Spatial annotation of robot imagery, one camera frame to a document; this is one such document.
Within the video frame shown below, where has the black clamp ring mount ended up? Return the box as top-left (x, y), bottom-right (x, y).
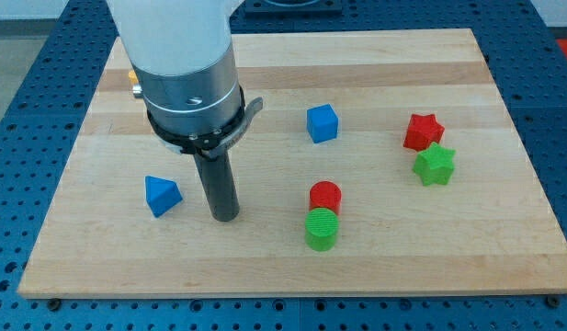
top-left (147, 97), bottom-right (264, 160)

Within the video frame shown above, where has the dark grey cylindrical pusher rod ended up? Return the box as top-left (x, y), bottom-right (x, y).
top-left (194, 153), bottom-right (240, 222)

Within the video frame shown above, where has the blue triangle block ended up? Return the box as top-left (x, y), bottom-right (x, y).
top-left (144, 176), bottom-right (183, 218)

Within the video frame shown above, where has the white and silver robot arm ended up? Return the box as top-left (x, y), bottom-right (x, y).
top-left (108, 0), bottom-right (264, 222)

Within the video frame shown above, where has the yellow hexagon block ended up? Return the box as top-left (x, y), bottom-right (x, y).
top-left (128, 70), bottom-right (139, 86)

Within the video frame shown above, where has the red cylinder block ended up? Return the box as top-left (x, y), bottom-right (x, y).
top-left (309, 180), bottom-right (342, 215)

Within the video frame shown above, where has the blue cube block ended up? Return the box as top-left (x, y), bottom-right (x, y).
top-left (306, 104), bottom-right (339, 143)

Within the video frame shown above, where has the green cylinder block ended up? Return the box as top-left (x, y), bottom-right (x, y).
top-left (304, 208), bottom-right (339, 252)

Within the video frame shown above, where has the wooden board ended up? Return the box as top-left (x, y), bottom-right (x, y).
top-left (17, 29), bottom-right (567, 299)

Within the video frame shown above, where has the red star block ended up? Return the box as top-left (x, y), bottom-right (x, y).
top-left (403, 114), bottom-right (445, 152)

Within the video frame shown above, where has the green star block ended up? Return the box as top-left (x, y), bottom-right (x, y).
top-left (413, 142), bottom-right (456, 186)

